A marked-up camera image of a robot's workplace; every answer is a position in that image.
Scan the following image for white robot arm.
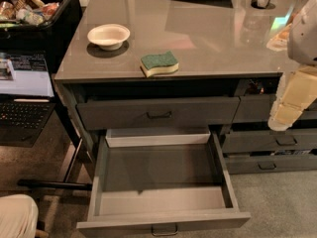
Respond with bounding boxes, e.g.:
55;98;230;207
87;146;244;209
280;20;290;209
267;0;317;131

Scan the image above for person's knee in beige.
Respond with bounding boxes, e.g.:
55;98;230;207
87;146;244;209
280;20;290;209
0;194;39;238

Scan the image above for snack bags in drawer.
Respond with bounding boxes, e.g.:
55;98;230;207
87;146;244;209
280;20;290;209
246;79;264;95

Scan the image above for green yellow sponge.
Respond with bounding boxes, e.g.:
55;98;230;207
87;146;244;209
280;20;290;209
141;51;179;77

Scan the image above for black bin of snacks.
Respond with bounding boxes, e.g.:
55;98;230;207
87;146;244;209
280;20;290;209
0;0;82;57

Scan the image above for black laptop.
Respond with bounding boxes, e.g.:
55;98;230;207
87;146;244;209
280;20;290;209
0;53;54;147

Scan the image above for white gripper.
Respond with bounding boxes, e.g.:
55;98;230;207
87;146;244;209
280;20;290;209
267;65;317;131

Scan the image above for black laptop stand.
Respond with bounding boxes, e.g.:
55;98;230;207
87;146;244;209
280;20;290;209
17;96;92;191

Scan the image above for grey drawer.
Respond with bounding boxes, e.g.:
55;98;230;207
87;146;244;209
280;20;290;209
225;155;317;175
222;129;317;154
77;133;251;238
233;94;317;123
76;97;240;130

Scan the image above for white paper bowl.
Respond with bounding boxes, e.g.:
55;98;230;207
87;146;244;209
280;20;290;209
87;24;130;51

